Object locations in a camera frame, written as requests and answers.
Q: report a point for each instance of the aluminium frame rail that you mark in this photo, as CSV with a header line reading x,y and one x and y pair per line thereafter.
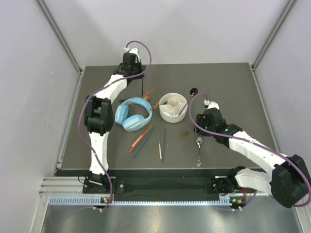
x,y
59,35

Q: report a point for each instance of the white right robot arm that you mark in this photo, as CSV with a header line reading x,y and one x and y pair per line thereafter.
x,y
285,178

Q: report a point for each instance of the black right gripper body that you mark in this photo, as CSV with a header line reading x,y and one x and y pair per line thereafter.
x,y
201,121

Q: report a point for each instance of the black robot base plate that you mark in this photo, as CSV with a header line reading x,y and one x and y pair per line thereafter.
x,y
163,184

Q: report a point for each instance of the black spoon long handle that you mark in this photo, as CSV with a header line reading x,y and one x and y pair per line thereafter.
x,y
193,92

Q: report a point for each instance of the light blue headphones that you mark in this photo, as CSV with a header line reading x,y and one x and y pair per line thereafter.
x,y
134,122

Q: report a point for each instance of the dark teal chopstick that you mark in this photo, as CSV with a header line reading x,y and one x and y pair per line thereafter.
x,y
144,142
164,145

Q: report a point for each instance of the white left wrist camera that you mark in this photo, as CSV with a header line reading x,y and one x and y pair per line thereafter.
x,y
134,51

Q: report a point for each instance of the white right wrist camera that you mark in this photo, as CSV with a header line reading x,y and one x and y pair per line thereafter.
x,y
210,104

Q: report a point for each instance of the copper utensil beside container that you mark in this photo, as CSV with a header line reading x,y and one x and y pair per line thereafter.
x,y
158,101

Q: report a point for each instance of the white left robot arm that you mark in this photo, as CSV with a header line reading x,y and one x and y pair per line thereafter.
x,y
98,113

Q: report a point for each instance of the gold spoon green handle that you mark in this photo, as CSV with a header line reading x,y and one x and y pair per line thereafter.
x,y
132,99

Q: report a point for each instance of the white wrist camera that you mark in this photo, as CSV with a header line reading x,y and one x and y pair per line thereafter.
x,y
134,51
210,104

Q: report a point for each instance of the white divided round container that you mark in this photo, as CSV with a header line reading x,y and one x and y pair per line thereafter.
x,y
173,107

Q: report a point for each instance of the silver copper chopstick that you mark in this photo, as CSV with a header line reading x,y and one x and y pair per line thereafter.
x,y
159,145

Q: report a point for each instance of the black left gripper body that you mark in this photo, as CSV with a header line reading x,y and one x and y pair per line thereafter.
x,y
137,68

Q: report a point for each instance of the grey slotted cable duct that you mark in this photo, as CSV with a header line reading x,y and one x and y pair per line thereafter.
x,y
102,201

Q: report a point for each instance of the silver ornate spoon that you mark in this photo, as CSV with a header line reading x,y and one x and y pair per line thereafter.
x,y
199,141

